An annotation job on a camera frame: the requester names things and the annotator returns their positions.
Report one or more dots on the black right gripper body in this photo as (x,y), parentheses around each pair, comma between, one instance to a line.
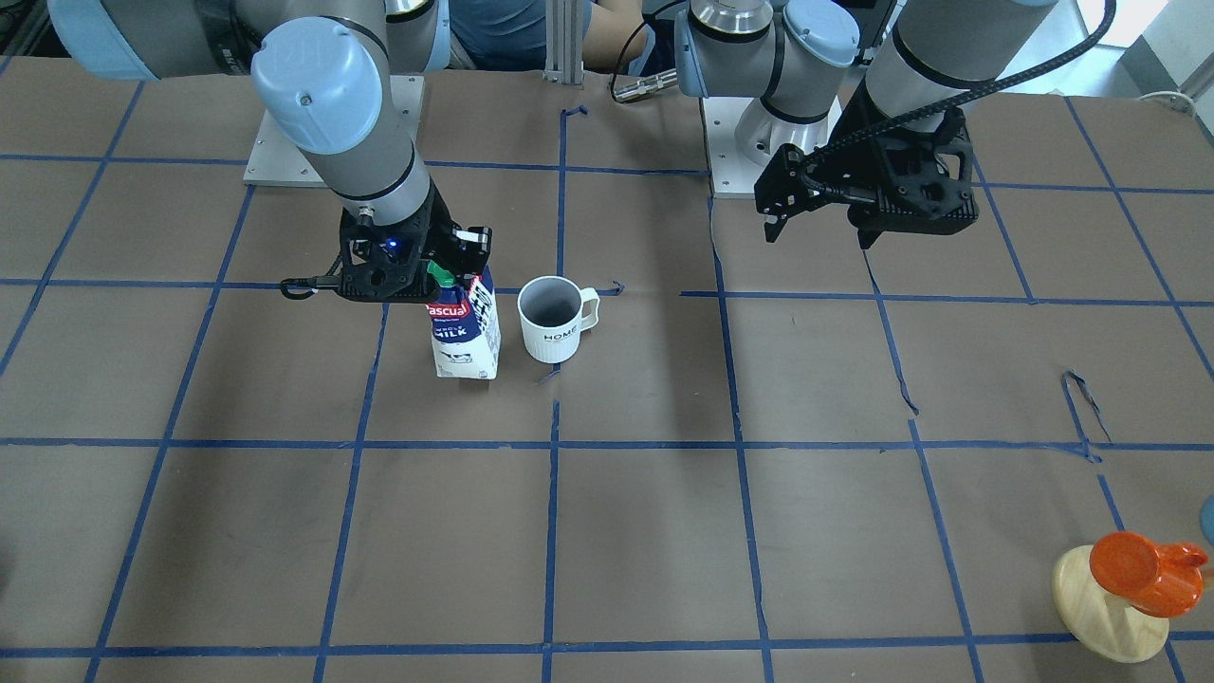
(438,226)

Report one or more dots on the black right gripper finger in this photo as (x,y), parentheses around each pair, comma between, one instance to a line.
(465,251)

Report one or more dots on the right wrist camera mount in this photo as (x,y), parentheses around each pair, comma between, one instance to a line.
(351,279)

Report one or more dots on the seated person blue shirt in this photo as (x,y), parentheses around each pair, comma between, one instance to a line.
(511,36)

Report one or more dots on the blue white milk carton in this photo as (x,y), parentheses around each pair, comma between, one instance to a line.
(465,331)

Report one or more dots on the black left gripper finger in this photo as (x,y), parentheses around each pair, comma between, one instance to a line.
(778,195)
(869,223)

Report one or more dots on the white ceramic mug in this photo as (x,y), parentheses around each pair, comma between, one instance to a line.
(553,313)

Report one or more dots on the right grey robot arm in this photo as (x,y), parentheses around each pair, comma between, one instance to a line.
(323,71)

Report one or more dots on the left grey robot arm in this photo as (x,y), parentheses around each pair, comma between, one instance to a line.
(794,56)

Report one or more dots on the orange plastic cup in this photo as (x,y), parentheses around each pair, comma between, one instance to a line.
(1161,581)

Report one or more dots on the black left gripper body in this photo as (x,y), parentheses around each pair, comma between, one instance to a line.
(856,166)

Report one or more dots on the aluminium frame post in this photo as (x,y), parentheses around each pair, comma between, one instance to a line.
(563,42)

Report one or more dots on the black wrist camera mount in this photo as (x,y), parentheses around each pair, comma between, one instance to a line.
(923,180)

